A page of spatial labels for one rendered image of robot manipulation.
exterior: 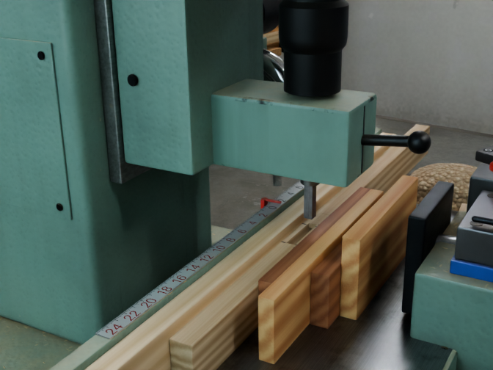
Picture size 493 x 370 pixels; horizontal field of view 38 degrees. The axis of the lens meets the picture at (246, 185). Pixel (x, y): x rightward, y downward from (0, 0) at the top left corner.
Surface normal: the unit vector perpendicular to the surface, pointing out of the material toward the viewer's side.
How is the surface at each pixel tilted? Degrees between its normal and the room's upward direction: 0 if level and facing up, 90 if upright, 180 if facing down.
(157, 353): 90
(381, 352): 0
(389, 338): 0
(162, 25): 90
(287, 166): 90
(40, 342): 0
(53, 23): 90
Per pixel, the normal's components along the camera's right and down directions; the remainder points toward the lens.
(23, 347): -0.02, -0.93
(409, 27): -0.61, 0.30
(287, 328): 0.87, 0.17
